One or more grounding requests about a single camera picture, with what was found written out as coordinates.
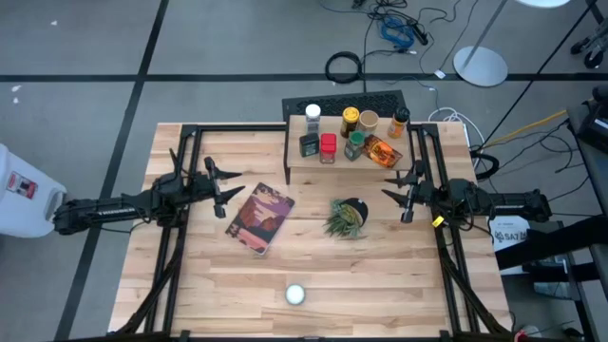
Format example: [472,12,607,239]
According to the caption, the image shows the yellow-lid spice jar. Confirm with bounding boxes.
[339,105,361,139]

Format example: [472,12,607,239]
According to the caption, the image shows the white round lamp head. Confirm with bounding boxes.
[515,0,571,9]

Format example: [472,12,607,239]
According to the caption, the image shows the black perforated floor panel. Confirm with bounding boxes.
[281,89,410,123]

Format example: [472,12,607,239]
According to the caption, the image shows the dark side desk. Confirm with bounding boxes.
[567,85,608,342]

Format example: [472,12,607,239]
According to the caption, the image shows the black crossbar stand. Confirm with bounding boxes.
[493,213,608,286]

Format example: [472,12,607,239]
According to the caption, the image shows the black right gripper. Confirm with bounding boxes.
[381,160,451,224]

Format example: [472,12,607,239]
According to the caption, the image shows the black wheeled chair base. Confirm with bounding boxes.
[569,23,608,70]

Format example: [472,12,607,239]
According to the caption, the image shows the yellow cable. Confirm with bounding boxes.
[484,109,569,147]

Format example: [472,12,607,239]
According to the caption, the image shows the wooden shelf with black frame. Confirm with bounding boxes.
[283,115,415,186]

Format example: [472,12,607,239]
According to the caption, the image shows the white plastic bin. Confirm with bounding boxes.
[0,142,67,238]

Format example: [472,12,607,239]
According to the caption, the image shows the black coiled cable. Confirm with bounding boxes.
[324,50,365,86]

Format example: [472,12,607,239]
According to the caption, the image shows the blue patterned candle tin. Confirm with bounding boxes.
[284,283,307,307]

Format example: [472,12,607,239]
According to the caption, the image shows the silver round-base stand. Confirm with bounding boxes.
[452,0,508,88]

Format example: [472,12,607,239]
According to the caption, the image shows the white printed sign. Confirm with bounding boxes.
[484,215,531,276]

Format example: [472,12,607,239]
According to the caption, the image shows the silver-lid bagel seasoning jar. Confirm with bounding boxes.
[303,103,322,134]

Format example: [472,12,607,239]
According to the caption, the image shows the book with purple landscape cover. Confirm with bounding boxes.
[224,181,296,257]

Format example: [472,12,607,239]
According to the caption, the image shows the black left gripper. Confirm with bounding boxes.
[189,156,247,219]

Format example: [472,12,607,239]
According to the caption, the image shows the blue coiled cable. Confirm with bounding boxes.
[379,16,415,49]

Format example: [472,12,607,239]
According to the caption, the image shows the orange spice packet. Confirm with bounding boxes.
[363,134,404,170]

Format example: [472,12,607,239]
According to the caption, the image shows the red rectangular tin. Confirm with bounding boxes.
[319,132,338,165]

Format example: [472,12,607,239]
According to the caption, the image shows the green-lid oregano jar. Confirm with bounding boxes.
[343,130,366,162]

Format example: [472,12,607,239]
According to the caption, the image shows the dark green rectangular tin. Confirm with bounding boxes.
[298,132,321,159]

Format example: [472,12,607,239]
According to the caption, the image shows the black metal table frame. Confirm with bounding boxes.
[111,122,512,342]

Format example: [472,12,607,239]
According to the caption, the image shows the orange spice bottle black cap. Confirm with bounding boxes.
[387,106,410,140]

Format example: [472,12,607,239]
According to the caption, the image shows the beige-lid round spice jar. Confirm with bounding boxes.
[356,109,380,137]

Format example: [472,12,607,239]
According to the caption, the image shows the succulent plant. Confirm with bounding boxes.
[323,197,370,239]

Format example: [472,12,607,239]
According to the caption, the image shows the white cable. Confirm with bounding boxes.
[427,106,485,146]

